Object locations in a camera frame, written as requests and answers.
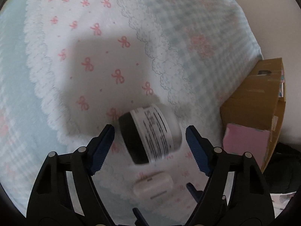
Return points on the small black-lidded white jar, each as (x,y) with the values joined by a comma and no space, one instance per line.
(150,133)

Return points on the white earbuds case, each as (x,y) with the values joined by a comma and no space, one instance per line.
(154,186)

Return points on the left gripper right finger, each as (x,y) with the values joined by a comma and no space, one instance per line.
(211,202)

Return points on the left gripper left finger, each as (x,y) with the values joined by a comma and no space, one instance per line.
(85,162)

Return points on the cardboard box with pink lining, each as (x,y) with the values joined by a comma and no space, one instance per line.
(252,116)

